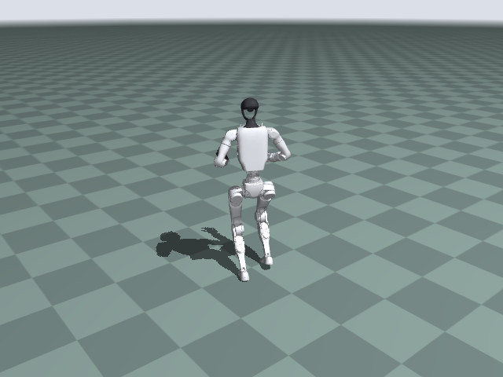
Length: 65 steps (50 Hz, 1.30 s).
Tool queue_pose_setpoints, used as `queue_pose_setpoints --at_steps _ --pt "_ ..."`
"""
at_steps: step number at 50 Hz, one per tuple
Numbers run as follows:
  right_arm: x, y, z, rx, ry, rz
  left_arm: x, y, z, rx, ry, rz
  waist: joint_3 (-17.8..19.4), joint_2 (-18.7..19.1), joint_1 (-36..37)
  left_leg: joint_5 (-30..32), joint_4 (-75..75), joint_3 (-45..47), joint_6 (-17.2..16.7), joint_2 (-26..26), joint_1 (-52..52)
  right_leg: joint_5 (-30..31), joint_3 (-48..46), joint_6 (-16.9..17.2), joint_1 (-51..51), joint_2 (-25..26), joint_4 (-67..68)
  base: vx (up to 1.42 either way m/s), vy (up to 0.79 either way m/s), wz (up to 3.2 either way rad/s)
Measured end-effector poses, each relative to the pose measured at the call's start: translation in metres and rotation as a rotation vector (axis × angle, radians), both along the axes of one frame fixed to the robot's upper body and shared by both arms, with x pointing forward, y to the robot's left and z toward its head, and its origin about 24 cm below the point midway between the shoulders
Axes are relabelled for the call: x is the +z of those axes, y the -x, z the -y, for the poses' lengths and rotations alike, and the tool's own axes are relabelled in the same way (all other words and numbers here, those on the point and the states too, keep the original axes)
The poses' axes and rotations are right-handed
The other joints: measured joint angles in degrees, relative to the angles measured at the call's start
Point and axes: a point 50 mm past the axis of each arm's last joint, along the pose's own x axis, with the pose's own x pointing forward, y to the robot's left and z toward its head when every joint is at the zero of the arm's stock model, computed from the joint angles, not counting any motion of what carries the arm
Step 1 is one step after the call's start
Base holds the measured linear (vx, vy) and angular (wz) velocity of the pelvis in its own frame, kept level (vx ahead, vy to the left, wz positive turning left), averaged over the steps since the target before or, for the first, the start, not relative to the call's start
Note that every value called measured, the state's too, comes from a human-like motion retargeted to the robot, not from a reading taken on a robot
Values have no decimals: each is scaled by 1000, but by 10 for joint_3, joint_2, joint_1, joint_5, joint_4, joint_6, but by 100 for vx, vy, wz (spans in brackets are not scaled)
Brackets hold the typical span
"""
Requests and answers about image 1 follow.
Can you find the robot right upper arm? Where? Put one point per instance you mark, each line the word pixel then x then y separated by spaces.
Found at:
pixel 279 143

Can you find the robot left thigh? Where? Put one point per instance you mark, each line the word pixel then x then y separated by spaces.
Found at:
pixel 235 197

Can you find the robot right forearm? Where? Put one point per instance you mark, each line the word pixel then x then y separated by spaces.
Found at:
pixel 273 157

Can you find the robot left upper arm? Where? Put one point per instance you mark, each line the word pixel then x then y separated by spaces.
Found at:
pixel 225 145

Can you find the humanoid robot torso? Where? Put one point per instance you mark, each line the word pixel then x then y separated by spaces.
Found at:
pixel 252 154

